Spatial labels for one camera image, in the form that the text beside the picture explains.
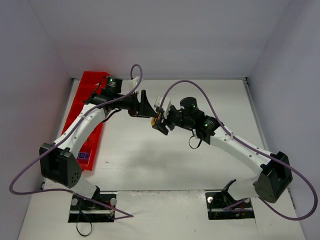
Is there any purple yellow striped lego stack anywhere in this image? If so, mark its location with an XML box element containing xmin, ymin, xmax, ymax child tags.
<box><xmin>151</xmin><ymin>112</ymin><xmax>163</xmax><ymax>129</ymax></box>

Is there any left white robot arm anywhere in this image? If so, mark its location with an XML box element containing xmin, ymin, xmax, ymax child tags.
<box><xmin>39</xmin><ymin>76</ymin><xmax>156</xmax><ymax>201</ymax></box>

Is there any purple cable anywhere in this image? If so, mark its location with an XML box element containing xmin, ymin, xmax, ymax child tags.
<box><xmin>9</xmin><ymin>64</ymin><xmax>144</xmax><ymax>221</ymax></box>
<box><xmin>161</xmin><ymin>79</ymin><xmax>315</xmax><ymax>221</ymax></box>

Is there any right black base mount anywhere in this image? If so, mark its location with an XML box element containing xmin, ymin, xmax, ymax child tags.
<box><xmin>205</xmin><ymin>179</ymin><xmax>255</xmax><ymax>221</ymax></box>

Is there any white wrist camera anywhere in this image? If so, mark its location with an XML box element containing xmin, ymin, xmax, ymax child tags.
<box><xmin>128</xmin><ymin>76</ymin><xmax>140</xmax><ymax>90</ymax></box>
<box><xmin>154</xmin><ymin>96</ymin><xmax>172</xmax><ymax>119</ymax></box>

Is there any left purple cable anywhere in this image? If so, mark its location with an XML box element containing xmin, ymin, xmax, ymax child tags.
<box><xmin>9</xmin><ymin>64</ymin><xmax>144</xmax><ymax>221</ymax></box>

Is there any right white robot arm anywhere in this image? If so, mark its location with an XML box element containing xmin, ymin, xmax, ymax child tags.
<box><xmin>151</xmin><ymin>96</ymin><xmax>293</xmax><ymax>205</ymax></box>

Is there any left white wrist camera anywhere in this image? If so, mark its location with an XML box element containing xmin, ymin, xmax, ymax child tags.
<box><xmin>128</xmin><ymin>76</ymin><xmax>140</xmax><ymax>90</ymax></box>

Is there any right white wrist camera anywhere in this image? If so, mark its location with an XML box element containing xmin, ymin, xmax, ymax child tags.
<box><xmin>154</xmin><ymin>96</ymin><xmax>172</xmax><ymax>119</ymax></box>

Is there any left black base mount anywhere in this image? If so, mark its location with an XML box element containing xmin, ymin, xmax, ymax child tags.
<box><xmin>68</xmin><ymin>194</ymin><xmax>116</xmax><ymax>223</ymax></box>

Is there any red divided plastic bin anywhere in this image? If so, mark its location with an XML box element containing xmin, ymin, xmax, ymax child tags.
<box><xmin>63</xmin><ymin>71</ymin><xmax>110</xmax><ymax>171</ymax></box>

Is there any purple lego in bin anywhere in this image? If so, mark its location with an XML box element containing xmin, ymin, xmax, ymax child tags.
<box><xmin>77</xmin><ymin>152</ymin><xmax>90</xmax><ymax>161</ymax></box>

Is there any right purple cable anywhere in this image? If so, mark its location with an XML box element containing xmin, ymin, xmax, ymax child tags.
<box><xmin>161</xmin><ymin>79</ymin><xmax>315</xmax><ymax>221</ymax></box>

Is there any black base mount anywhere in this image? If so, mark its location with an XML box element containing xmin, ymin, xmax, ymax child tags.
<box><xmin>68</xmin><ymin>194</ymin><xmax>116</xmax><ymax>223</ymax></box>
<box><xmin>205</xmin><ymin>179</ymin><xmax>255</xmax><ymax>221</ymax></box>

